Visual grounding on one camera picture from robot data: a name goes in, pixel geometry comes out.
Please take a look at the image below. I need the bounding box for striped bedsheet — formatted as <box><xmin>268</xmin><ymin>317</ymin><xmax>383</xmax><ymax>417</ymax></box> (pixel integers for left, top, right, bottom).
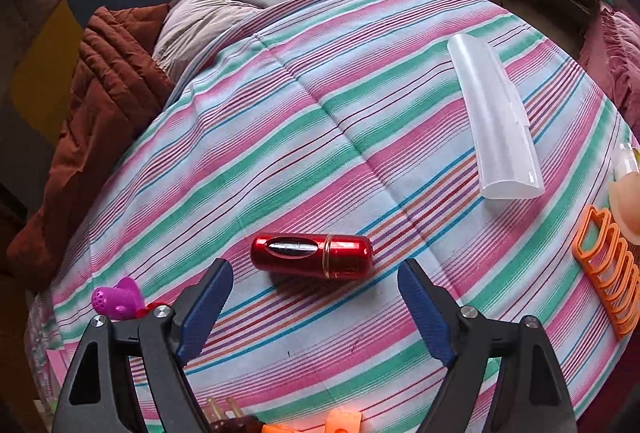
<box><xmin>25</xmin><ymin>0</ymin><xmax>640</xmax><ymax>433</ymax></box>

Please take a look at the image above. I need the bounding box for clear small plastic bottle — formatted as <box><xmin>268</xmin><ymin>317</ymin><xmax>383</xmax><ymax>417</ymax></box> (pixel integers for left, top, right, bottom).
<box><xmin>614</xmin><ymin>142</ymin><xmax>640</xmax><ymax>181</ymax></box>

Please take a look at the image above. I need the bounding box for brown massage comb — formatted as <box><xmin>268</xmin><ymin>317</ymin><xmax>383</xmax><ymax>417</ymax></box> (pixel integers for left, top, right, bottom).
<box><xmin>204</xmin><ymin>395</ymin><xmax>263</xmax><ymax>433</ymax></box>

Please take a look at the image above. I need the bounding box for orange plastic rack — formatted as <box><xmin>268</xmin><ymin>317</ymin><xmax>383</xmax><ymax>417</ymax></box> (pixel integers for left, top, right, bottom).
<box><xmin>572</xmin><ymin>206</ymin><xmax>640</xmax><ymax>339</ymax></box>

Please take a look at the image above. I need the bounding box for red fuzzy blanket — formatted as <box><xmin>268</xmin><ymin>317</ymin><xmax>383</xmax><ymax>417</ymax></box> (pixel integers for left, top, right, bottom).
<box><xmin>577</xmin><ymin>3</ymin><xmax>640</xmax><ymax>139</ymax></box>

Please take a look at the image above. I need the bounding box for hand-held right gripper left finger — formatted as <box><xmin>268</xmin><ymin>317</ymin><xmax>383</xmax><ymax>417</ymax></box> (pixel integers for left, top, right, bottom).
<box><xmin>52</xmin><ymin>258</ymin><xmax>234</xmax><ymax>433</ymax></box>

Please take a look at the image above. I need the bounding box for peach round plastic piece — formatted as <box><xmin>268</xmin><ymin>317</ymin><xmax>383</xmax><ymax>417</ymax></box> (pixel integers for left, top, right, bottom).
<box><xmin>609</xmin><ymin>176</ymin><xmax>640</xmax><ymax>246</ymax></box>

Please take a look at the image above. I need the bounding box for orange plastic clip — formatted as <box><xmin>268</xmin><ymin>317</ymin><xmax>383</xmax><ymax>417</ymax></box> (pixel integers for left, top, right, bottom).
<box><xmin>325</xmin><ymin>407</ymin><xmax>362</xmax><ymax>433</ymax></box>

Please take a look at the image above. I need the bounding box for translucent white long case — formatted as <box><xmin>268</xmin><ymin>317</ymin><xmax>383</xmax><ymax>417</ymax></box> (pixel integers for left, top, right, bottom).
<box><xmin>446</xmin><ymin>33</ymin><xmax>545</xmax><ymax>200</ymax></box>

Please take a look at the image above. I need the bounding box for pale pink pillow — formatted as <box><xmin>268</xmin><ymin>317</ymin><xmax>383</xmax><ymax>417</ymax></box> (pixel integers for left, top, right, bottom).
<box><xmin>152</xmin><ymin>0</ymin><xmax>258</xmax><ymax>84</ymax></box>

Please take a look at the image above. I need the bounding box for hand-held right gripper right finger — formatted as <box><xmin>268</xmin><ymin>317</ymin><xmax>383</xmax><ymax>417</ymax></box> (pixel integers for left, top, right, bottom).
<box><xmin>397</xmin><ymin>258</ymin><xmax>578</xmax><ymax>433</ymax></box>

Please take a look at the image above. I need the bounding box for brown quilt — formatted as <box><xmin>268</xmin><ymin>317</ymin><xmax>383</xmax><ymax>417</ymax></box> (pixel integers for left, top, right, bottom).
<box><xmin>6</xmin><ymin>4</ymin><xmax>176</xmax><ymax>279</ymax></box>

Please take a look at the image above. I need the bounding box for red metallic capsule case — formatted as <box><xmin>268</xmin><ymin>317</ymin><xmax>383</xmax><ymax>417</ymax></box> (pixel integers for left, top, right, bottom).
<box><xmin>250</xmin><ymin>232</ymin><xmax>375</xmax><ymax>280</ymax></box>

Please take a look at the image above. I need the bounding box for purple perforated plastic piece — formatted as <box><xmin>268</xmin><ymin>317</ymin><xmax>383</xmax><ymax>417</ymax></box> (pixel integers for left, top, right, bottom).
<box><xmin>91</xmin><ymin>276</ymin><xmax>146</xmax><ymax>320</ymax></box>

